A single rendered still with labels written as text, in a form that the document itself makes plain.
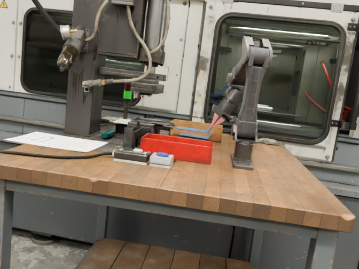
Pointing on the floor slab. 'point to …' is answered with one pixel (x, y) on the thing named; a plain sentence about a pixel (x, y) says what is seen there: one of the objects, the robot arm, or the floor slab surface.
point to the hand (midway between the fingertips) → (210, 128)
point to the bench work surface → (181, 202)
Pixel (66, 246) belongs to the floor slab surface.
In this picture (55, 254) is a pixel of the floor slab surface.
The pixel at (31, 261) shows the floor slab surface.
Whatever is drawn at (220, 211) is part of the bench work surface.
